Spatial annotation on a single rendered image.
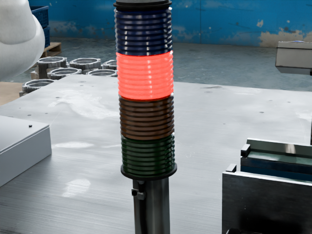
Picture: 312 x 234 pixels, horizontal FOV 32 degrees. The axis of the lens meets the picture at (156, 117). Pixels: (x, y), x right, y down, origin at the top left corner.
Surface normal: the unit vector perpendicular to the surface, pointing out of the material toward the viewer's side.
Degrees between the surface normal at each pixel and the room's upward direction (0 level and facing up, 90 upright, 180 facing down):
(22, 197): 0
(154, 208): 90
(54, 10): 90
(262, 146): 45
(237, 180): 90
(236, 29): 90
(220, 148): 0
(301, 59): 66
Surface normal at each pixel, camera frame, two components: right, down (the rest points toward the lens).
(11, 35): 0.77, 0.15
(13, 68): 0.74, 0.62
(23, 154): 0.92, 0.10
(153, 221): -0.40, 0.30
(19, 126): 0.02, -0.95
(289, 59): -0.37, -0.11
